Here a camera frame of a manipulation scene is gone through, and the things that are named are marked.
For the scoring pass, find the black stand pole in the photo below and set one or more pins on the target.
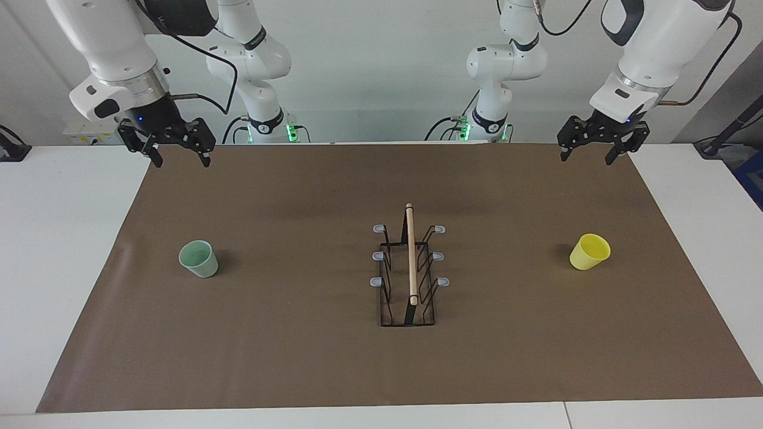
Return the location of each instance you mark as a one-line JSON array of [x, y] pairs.
[[712, 146]]

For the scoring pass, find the brown table mat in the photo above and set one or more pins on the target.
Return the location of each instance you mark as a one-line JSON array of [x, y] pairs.
[[286, 333]]

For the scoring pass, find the black table clamp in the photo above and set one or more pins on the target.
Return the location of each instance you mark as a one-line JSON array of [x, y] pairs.
[[12, 152]]

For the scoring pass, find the blue box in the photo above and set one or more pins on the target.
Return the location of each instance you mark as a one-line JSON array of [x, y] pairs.
[[752, 179]]

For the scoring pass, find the light green cup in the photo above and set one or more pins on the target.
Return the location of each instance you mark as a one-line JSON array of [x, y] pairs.
[[199, 262]]

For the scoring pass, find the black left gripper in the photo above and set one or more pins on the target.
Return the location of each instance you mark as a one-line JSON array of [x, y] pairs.
[[608, 128]]

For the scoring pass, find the white power strip box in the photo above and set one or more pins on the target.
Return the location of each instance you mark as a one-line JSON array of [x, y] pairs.
[[83, 136]]

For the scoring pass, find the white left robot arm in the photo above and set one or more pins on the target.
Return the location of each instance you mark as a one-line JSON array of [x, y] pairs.
[[667, 42]]

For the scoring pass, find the yellow cup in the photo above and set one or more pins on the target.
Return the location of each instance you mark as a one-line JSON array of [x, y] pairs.
[[589, 253]]

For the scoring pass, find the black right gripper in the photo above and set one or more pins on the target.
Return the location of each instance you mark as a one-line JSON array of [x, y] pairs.
[[156, 119]]

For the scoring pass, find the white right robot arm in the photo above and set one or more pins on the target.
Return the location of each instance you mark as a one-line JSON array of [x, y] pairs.
[[113, 42]]

